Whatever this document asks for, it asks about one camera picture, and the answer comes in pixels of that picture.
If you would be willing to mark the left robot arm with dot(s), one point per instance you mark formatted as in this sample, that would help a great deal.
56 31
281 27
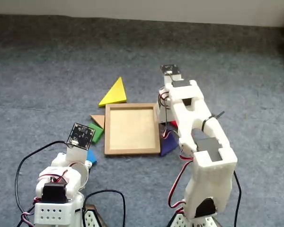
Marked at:
59 210

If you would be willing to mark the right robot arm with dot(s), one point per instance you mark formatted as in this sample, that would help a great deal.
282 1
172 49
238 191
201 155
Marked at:
210 175

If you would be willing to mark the square wooden tray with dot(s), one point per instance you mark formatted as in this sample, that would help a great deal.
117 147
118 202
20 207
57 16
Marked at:
131 128

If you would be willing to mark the yellow triangle tangram piece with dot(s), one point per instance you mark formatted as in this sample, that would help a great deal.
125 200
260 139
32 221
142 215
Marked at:
115 94

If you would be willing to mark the red tangram piece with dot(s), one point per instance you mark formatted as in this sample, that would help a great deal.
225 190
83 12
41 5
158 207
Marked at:
173 123

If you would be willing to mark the dark blue triangle tangram piece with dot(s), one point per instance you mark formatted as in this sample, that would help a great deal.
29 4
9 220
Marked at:
168 144

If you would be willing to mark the tan triangle tangram piece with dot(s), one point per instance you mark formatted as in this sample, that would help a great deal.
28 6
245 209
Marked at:
98 119

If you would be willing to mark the green tangram piece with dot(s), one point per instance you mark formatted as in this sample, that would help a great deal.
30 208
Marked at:
97 134

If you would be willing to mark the light blue tangram piece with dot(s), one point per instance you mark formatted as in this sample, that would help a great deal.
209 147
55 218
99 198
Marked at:
91 156

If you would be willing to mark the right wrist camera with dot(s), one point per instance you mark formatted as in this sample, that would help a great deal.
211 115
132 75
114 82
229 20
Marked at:
171 70

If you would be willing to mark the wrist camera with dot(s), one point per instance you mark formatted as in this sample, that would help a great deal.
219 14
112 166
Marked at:
171 70
81 135

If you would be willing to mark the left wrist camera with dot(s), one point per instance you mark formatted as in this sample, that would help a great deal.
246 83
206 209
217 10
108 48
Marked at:
81 135

